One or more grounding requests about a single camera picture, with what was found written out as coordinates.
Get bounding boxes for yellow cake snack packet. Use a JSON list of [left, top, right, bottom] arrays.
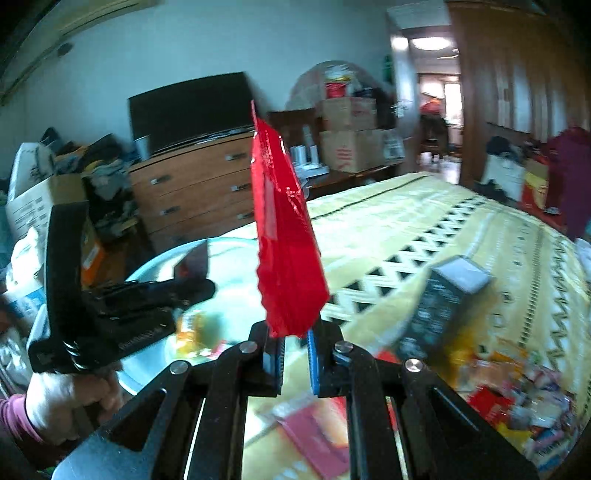
[[174, 310, 221, 362]]

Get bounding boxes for red snack packet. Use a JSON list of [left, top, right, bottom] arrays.
[[250, 114, 329, 338]]

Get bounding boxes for pile of assorted snacks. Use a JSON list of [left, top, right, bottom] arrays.
[[444, 338, 579, 478]]

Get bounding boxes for person's left hand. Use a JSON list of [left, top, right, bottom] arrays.
[[24, 362, 124, 445]]

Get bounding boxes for red flat snack box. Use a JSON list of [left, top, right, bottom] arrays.
[[274, 397, 349, 479]]

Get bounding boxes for black rectangular box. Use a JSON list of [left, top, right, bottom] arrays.
[[394, 255, 493, 362]]

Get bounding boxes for large white plastic basin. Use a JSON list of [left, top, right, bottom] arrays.
[[119, 237, 266, 395]]

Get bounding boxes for wooden drawer dresser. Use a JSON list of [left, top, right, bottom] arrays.
[[129, 132, 253, 253]]

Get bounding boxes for black flat television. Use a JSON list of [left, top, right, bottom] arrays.
[[128, 72, 253, 153]]

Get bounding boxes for stacked cardboard boxes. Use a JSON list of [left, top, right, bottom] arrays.
[[318, 97, 386, 173]]

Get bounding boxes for maroon hanging garment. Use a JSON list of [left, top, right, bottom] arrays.
[[547, 126, 590, 240]]

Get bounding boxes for brown wooden wardrobe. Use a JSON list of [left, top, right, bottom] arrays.
[[447, 1, 590, 186]]

